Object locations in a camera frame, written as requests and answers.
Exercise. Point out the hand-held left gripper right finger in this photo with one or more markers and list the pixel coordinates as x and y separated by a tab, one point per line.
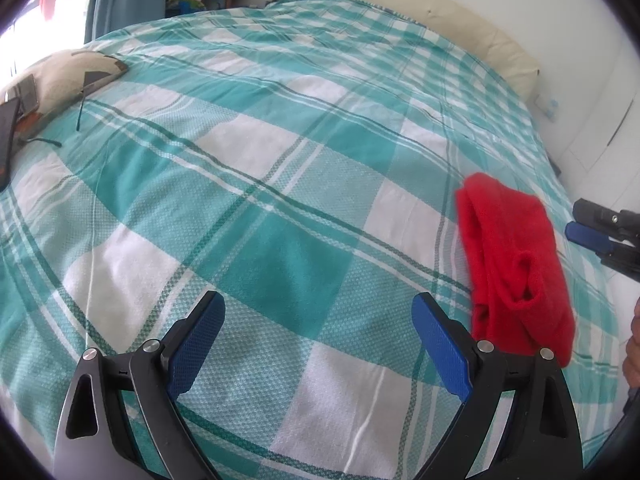
445	345

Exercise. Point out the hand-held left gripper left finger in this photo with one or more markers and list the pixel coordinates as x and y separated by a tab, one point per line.
195	345

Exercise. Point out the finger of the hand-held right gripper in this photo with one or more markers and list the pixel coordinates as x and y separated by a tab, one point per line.
587	238
607	217

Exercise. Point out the red knit sweater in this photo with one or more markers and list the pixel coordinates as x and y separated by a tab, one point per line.
515	260

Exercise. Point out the person's right hand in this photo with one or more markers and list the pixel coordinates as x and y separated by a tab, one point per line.
634	350

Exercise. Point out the teal plaid bedsheet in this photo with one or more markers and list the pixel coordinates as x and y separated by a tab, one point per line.
280	170

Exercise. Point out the flat black object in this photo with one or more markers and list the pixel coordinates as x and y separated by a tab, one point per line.
7	140

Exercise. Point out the beige patterned pillow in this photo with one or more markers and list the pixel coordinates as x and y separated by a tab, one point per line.
60	77

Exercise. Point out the white wall socket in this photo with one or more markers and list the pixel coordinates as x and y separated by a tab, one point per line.
547	107

